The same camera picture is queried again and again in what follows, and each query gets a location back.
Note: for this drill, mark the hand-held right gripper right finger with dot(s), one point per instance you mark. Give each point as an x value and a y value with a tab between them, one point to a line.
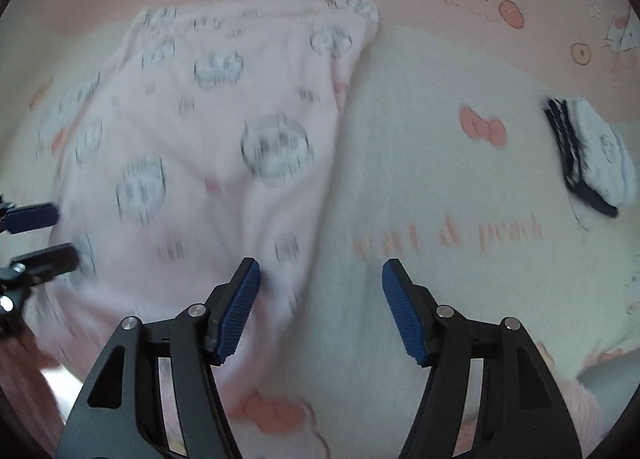
402	309

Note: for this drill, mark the pink cat printed blanket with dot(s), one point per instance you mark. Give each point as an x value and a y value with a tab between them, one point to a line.
450	189

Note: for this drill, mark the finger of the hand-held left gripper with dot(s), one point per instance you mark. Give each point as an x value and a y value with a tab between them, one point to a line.
50	261
32	218

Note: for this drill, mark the pink printed pants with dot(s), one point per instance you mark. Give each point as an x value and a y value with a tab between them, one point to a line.
200	139

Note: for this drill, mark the folded white and navy clothes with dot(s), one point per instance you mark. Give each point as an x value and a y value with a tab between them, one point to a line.
600	149

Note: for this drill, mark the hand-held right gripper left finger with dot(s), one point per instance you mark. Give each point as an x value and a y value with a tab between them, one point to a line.
240	309

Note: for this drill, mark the pink fluffy cloth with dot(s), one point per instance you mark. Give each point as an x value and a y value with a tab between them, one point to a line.
580	404

